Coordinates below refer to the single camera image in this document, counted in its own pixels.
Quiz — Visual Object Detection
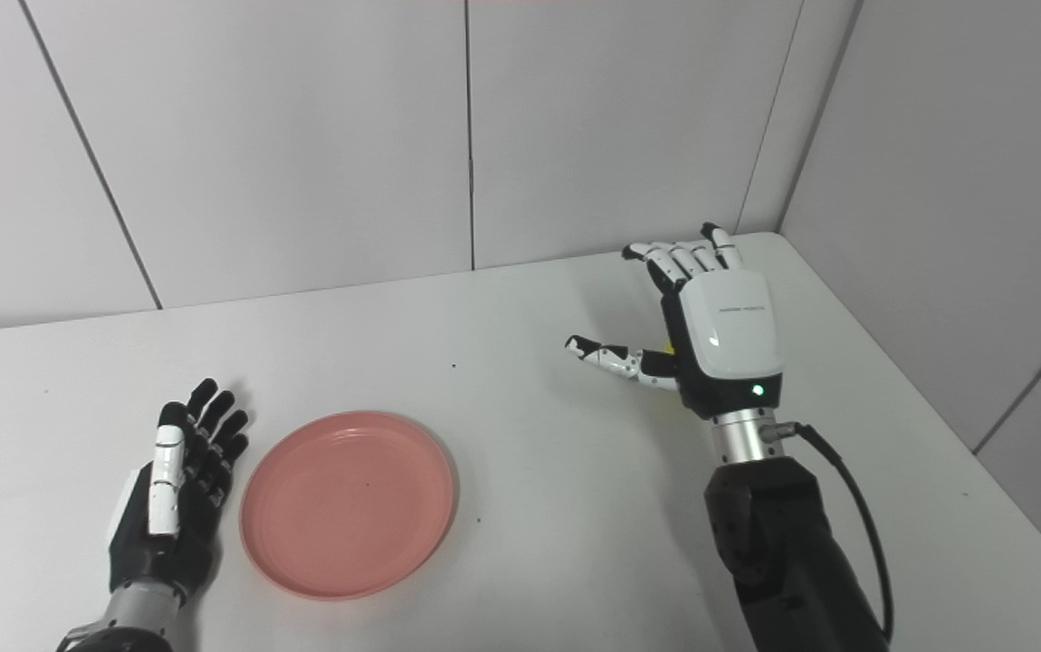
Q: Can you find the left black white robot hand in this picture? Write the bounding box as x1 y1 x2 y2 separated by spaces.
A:
107 379 250 599

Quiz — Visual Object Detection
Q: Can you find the pink round plate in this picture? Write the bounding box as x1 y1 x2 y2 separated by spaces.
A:
240 411 456 600

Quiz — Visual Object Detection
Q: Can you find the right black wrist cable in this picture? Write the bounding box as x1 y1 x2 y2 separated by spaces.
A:
774 422 896 644

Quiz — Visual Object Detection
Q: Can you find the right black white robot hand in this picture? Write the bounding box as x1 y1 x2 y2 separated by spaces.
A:
564 223 785 419

